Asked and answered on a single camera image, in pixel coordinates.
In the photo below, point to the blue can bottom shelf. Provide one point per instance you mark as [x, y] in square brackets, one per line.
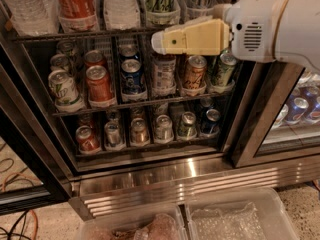
[210, 121]

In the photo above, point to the blue soda can behind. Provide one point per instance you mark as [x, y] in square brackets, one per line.
[127, 52]

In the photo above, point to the red can bottom shelf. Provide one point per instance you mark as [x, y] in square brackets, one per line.
[87, 139]

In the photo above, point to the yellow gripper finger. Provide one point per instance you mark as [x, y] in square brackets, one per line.
[210, 40]
[192, 26]

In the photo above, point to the green can back left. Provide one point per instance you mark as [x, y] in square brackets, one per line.
[68, 48]

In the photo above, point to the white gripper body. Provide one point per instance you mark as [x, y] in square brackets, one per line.
[250, 27]

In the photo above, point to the red soda can front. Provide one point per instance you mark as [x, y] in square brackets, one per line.
[99, 83]

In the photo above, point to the left clear plastic bin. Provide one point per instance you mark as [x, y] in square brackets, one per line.
[133, 219]

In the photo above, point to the gold can bottom shelf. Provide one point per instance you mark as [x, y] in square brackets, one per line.
[139, 131]

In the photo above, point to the orange can front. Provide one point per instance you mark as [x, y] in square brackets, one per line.
[194, 71]

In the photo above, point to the middle wire shelf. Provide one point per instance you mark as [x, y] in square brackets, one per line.
[170, 99]

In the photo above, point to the green can front right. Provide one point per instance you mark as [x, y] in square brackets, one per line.
[223, 69]

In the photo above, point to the white green soda can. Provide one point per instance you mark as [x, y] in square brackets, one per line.
[63, 87]

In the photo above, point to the silver can bottom shelf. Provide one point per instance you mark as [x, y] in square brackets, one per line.
[113, 134]

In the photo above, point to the blue soda can front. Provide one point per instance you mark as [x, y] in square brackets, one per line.
[132, 77]

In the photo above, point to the blue can behind glass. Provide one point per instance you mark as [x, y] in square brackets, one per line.
[296, 108]

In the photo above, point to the red soda can behind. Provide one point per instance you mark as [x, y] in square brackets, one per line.
[95, 58]

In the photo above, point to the green can bottom shelf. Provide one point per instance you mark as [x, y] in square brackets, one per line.
[186, 126]

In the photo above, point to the steel fridge base grille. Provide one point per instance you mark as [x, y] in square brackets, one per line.
[105, 193]

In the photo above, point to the blue soda can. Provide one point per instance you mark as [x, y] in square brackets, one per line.
[132, 77]
[127, 52]

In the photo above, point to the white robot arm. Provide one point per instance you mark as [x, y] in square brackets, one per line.
[298, 34]

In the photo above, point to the right clear plastic bin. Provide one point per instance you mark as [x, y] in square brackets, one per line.
[275, 221]

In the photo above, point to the silver can behind white can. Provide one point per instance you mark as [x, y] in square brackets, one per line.
[60, 61]

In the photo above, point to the white can bottom shelf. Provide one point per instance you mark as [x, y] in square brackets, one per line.
[163, 129]

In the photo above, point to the red soda can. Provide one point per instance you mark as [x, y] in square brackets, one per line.
[95, 58]
[99, 83]

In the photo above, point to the clear plastic bin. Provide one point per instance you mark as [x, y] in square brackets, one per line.
[133, 219]
[275, 221]

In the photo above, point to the brown tea bottle white cap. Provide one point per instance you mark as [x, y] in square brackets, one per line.
[163, 71]

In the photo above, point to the red cola bottle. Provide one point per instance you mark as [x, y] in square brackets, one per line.
[76, 9]

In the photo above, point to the closed fridge door right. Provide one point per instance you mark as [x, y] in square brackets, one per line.
[273, 94]

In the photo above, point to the top wire shelf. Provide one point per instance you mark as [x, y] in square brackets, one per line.
[13, 36]

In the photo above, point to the pink wrapped bundle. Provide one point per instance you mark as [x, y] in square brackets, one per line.
[163, 227]

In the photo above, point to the clear water bottle left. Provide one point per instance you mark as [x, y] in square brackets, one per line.
[34, 17]

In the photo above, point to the bubble wrap sheet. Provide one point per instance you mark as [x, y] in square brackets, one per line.
[228, 221]

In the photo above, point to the open fridge door left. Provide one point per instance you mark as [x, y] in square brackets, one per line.
[28, 129]

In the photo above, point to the wire shelf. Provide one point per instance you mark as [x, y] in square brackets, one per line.
[170, 99]
[13, 36]

